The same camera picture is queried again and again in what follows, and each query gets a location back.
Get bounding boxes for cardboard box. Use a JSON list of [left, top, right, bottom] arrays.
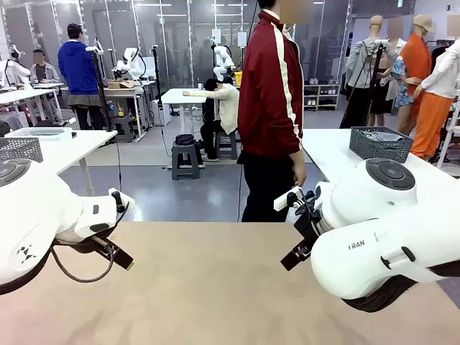
[[107, 80, 139, 90]]

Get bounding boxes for right arm black cable sleeve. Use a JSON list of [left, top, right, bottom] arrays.
[[341, 264, 460, 313]]

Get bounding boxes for white shoe shelf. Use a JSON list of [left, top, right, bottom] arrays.
[[303, 83, 341, 111]]

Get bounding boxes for grey step stool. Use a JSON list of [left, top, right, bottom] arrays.
[[214, 129, 239, 160], [171, 142, 202, 180], [111, 115, 136, 143]]

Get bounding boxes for white plastic tray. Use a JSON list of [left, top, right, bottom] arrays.
[[4, 126, 74, 142]]

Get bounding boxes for person in red jacket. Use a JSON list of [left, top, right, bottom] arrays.
[[236, 0, 313, 223]]

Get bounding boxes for left arm black cable sleeve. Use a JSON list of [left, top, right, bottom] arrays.
[[0, 235, 109, 296]]

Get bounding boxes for mannequin white shirt orange trousers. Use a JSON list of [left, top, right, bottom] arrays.
[[411, 35, 460, 161]]

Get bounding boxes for black camera stand pole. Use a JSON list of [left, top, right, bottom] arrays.
[[151, 45, 163, 107], [86, 45, 112, 132]]

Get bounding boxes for black camera tripod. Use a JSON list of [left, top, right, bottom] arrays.
[[361, 39, 389, 127]]

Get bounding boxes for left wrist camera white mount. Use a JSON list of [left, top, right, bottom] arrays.
[[106, 186, 137, 215]]

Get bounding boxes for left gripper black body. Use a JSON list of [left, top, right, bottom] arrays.
[[91, 236, 118, 258]]

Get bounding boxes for person in grey jacket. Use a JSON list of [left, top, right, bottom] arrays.
[[29, 49, 61, 86]]

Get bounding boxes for right forearm in red sleeve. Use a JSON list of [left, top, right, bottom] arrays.
[[280, 103, 305, 156]]

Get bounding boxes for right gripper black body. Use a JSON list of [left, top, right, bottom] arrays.
[[293, 211, 324, 258]]

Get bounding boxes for mannequin in grey shirt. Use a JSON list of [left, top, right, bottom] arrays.
[[339, 14, 400, 129]]

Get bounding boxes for person in blue floral shirt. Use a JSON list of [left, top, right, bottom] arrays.
[[386, 17, 418, 109]]

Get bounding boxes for mannequin in orange shirt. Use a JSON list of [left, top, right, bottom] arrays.
[[397, 14, 436, 136]]

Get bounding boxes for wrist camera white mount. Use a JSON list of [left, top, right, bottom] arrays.
[[272, 185, 317, 216], [106, 186, 137, 215]]

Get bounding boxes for person in cream jacket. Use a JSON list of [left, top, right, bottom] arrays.
[[182, 75, 241, 161]]

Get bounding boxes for arm black cable sleeve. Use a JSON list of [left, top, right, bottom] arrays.
[[341, 264, 460, 313], [0, 235, 109, 296]]

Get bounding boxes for grey towel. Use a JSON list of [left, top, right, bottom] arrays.
[[361, 129, 405, 142]]

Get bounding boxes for person in blue hoodie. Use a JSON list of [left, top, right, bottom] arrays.
[[57, 23, 105, 131]]

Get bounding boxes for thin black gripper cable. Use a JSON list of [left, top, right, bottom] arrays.
[[50, 235, 116, 285]]

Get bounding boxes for grey plastic basket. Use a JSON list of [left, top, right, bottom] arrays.
[[0, 136, 44, 163], [349, 126, 415, 163]]

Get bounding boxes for person right hand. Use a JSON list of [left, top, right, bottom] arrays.
[[293, 160, 308, 188]]

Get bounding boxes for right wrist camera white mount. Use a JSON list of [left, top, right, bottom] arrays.
[[272, 185, 317, 216]]

